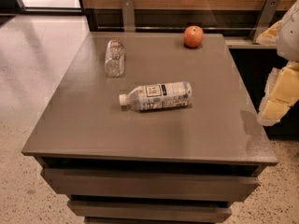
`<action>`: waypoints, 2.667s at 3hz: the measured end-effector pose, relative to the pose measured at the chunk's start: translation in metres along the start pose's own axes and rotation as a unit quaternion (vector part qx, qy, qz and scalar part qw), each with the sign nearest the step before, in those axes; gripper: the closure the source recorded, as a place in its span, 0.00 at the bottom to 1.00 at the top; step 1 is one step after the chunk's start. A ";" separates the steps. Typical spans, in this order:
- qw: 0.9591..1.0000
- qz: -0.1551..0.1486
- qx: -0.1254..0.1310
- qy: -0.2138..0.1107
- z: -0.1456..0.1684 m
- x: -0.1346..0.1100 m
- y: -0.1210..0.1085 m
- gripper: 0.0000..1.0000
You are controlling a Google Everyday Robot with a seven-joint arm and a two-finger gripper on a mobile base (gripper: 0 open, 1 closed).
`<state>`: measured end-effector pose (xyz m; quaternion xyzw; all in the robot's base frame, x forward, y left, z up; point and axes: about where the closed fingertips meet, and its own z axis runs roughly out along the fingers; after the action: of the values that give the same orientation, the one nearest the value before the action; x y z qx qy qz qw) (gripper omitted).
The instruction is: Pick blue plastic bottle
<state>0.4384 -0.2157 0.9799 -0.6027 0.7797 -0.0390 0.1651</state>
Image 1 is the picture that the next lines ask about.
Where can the red apple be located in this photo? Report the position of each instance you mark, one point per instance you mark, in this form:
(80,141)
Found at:
(193,36)

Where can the lower grey drawer front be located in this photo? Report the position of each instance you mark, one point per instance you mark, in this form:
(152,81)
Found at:
(150,212)

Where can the grey metal bracket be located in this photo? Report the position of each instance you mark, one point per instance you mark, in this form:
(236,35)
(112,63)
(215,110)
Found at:
(266,15)
(128,15)

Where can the blue label plastic water bottle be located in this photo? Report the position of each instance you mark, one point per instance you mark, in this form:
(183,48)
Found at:
(158,96)

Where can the clear crinkled plastic bottle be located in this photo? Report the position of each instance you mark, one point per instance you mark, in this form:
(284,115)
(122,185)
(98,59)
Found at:
(114,60)

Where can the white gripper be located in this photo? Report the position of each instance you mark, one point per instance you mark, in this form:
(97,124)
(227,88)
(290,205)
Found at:
(289,36)

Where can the upper grey drawer front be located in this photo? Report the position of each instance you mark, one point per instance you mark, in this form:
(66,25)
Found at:
(217,188)

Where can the grey drawer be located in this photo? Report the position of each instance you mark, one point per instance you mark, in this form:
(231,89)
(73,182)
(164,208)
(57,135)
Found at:
(217,188)
(150,212)

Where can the right grey metal bracket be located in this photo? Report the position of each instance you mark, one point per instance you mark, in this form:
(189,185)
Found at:
(266,15)

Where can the grey drawer cabinet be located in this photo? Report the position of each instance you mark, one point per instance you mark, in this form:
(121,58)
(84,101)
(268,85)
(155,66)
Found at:
(84,127)

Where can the left grey metal bracket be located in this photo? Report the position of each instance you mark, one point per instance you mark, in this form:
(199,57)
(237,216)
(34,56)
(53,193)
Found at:
(128,15)

